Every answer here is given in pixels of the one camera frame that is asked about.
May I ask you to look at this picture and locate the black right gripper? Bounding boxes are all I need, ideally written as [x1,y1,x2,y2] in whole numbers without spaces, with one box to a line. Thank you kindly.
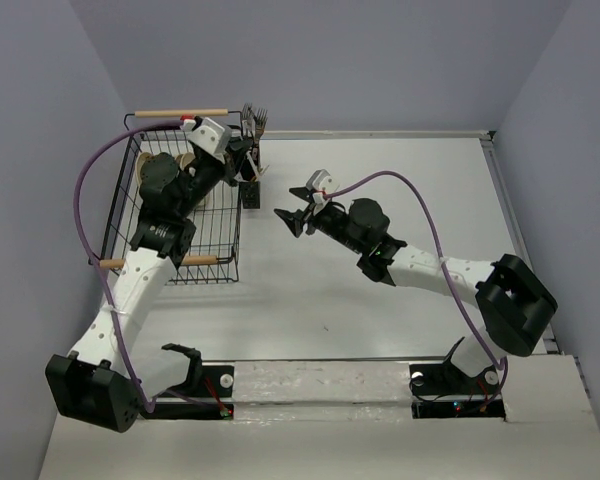
[274,185,365,255]

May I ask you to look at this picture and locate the black fork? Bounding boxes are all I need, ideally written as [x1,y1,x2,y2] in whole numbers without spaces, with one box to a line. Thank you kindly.
[254,108,268,142]

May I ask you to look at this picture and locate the all silver fork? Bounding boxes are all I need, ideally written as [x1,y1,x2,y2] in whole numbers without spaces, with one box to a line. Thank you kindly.
[240,102,255,137]

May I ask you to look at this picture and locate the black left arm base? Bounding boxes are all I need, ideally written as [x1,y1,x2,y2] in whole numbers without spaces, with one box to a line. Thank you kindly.
[141,364,235,421]

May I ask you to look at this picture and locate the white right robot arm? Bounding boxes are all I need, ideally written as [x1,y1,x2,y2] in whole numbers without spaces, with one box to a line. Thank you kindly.
[274,187,558,392]

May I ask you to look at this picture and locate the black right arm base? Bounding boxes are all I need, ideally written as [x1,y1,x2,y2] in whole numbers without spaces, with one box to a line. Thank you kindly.
[409,362,506,419]

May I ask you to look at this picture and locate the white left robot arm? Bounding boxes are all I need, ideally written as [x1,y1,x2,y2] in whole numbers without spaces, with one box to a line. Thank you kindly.
[45,137,254,433]

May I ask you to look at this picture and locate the black perforated utensil caddy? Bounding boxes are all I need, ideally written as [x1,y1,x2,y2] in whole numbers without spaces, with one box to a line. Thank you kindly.
[240,133,263,210]

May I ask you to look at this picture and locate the plain cream plate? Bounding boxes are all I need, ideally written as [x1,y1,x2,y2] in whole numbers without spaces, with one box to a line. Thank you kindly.
[176,152,195,171]

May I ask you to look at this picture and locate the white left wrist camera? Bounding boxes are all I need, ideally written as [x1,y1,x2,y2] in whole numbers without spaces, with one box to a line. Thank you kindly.
[183,117,232,157]

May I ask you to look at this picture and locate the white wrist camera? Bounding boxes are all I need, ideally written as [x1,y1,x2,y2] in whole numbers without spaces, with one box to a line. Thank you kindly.
[183,117,232,157]
[306,169,339,204]

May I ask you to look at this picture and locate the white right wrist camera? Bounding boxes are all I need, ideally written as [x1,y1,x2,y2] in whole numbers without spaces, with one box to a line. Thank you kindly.
[306,169,339,204]

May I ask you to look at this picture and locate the black wire dish rack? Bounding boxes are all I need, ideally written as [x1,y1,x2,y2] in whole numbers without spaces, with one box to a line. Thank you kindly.
[95,114,255,285]

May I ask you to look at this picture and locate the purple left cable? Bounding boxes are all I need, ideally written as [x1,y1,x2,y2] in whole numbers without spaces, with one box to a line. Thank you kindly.
[74,117,231,414]

